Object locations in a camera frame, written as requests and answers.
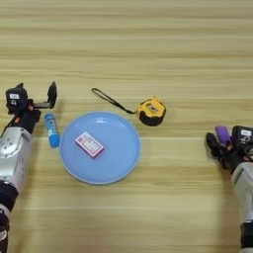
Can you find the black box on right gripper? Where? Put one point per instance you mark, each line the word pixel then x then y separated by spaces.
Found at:
pixel 243 135

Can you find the light blue round plate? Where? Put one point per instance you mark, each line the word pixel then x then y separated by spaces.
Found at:
pixel 122 154

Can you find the red white card box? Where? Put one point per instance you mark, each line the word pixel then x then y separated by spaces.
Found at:
pixel 89 145

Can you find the yellow black tape measure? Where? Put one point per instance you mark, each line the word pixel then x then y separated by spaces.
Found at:
pixel 151 112

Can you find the blue glue stick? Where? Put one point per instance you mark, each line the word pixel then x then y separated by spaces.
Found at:
pixel 52 130

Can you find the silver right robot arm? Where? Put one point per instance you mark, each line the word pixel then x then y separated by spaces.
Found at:
pixel 245 187

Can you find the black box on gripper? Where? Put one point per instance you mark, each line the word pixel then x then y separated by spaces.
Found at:
pixel 243 135
pixel 16 99

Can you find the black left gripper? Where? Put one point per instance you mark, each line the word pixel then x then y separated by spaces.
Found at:
pixel 26 120

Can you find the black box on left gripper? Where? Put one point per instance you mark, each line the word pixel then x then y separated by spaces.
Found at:
pixel 16 99

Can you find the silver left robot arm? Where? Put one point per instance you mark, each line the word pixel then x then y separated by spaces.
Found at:
pixel 14 154

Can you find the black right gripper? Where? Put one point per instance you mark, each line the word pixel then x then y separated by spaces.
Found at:
pixel 235 156

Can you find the purple rectangular block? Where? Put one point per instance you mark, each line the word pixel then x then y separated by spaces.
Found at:
pixel 223 135

